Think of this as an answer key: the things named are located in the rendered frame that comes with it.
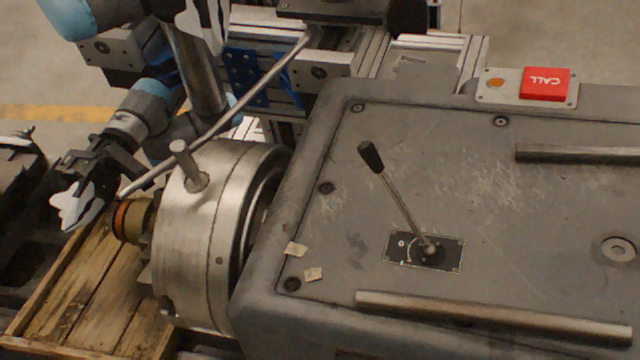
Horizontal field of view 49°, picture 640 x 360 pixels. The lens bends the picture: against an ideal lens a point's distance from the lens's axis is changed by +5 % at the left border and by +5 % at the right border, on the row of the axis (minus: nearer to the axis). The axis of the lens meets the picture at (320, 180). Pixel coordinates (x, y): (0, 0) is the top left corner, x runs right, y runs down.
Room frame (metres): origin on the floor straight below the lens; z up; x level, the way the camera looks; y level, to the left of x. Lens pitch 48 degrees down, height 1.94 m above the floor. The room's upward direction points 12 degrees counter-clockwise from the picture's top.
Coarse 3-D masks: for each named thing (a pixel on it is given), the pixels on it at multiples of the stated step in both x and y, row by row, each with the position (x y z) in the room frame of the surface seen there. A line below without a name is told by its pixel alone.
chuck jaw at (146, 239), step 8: (144, 232) 0.72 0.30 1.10; (152, 232) 0.71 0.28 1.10; (144, 240) 0.70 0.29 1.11; (152, 240) 0.69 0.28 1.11; (144, 248) 0.69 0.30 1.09; (144, 256) 0.66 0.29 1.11; (144, 264) 0.66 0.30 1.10; (144, 272) 0.63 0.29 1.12; (144, 280) 0.61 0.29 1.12; (144, 288) 0.61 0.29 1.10; (152, 288) 0.60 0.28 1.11; (144, 296) 0.61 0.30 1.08; (152, 296) 0.60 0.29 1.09; (160, 304) 0.58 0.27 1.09; (168, 304) 0.57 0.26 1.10; (176, 312) 0.57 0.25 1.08
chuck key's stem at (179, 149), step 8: (176, 144) 0.67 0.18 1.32; (184, 144) 0.67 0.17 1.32; (176, 152) 0.66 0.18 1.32; (184, 152) 0.66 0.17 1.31; (184, 160) 0.66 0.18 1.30; (192, 160) 0.67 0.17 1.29; (184, 168) 0.66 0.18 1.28; (192, 168) 0.67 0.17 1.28; (192, 176) 0.67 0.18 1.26; (200, 176) 0.68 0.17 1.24
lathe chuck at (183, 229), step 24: (216, 144) 0.76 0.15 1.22; (240, 144) 0.76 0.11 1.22; (216, 168) 0.69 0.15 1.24; (168, 192) 0.67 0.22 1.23; (192, 192) 0.66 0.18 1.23; (216, 192) 0.65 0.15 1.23; (168, 216) 0.64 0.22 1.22; (192, 216) 0.63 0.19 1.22; (168, 240) 0.61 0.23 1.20; (192, 240) 0.60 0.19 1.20; (168, 264) 0.59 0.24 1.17; (192, 264) 0.58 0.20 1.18; (168, 288) 0.57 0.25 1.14; (192, 288) 0.56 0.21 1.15; (168, 312) 0.57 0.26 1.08; (192, 312) 0.55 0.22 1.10
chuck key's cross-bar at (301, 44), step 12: (300, 48) 0.77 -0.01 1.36; (288, 60) 0.75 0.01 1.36; (276, 72) 0.74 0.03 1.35; (264, 84) 0.73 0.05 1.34; (252, 96) 0.72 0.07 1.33; (240, 108) 0.71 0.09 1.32; (228, 120) 0.70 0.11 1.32; (216, 132) 0.69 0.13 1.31; (192, 144) 0.68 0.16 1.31; (204, 144) 0.68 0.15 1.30; (156, 168) 0.65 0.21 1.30; (168, 168) 0.65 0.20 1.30; (144, 180) 0.64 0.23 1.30; (120, 192) 0.63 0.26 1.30; (132, 192) 0.63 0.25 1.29
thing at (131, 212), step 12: (120, 204) 0.78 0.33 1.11; (132, 204) 0.77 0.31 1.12; (144, 204) 0.76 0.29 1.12; (120, 216) 0.76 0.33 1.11; (132, 216) 0.74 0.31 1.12; (144, 216) 0.74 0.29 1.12; (120, 228) 0.74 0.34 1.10; (132, 228) 0.73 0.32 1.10; (144, 228) 0.72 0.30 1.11; (120, 240) 0.75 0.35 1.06; (132, 240) 0.72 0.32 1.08
